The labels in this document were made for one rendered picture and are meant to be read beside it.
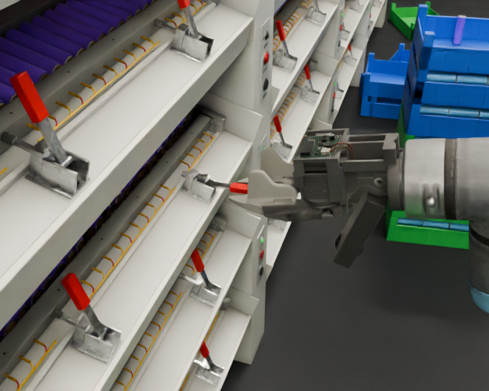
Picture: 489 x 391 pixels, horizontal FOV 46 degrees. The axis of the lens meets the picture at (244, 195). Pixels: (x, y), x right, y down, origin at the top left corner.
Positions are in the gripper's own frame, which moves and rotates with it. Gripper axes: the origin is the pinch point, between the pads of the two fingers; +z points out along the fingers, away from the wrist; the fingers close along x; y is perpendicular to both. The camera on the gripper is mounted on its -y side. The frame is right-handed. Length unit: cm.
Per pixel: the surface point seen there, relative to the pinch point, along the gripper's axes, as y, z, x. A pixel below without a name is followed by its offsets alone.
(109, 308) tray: 1.1, 7.3, 22.3
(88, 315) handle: 4.9, 5.3, 26.9
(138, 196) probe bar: 5.3, 9.8, 8.0
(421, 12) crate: -5, -16, -83
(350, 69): -38, 14, -136
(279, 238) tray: -38, 14, -39
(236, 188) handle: 1.4, 0.6, 0.6
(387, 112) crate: -54, 2, -133
